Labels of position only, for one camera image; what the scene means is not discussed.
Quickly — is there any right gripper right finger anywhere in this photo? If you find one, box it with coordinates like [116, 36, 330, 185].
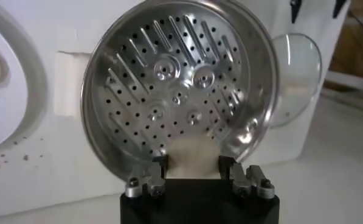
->
[218, 155, 275, 200]

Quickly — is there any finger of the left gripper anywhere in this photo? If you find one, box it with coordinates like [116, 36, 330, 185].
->
[290, 0, 303, 24]
[333, 0, 348, 18]

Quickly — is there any large white plate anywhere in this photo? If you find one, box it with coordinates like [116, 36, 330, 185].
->
[0, 2, 50, 153]

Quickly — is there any round glass pot lid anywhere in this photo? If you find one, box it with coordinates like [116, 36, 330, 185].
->
[271, 32, 323, 128]

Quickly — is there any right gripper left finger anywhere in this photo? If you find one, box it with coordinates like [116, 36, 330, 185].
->
[125, 155, 170, 198]

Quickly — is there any stainless steel steamer basket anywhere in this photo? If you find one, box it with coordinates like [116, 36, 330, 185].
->
[80, 0, 280, 183]

